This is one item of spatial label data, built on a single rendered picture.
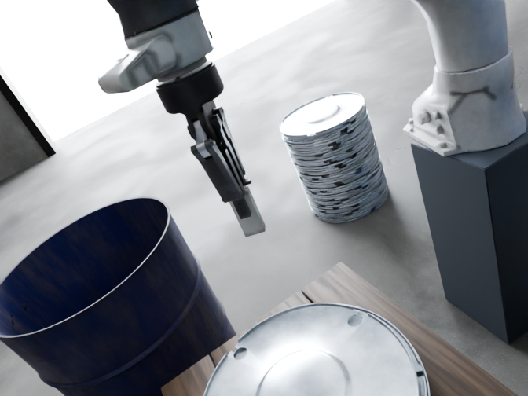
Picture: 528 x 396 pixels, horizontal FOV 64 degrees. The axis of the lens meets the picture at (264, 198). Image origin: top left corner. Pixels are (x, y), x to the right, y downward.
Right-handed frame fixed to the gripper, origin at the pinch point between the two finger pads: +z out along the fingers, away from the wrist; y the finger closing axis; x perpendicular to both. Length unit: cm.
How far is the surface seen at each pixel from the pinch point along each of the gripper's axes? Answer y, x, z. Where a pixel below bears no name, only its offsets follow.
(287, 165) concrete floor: 130, 9, 56
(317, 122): 80, -11, 21
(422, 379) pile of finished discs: -15.6, -15.7, 20.4
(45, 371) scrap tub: 3, 50, 22
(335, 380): -14.2, -5.5, 19.2
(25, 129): 313, 246, 26
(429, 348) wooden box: -9.6, -18.0, 23.1
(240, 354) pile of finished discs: -5.2, 8.9, 20.8
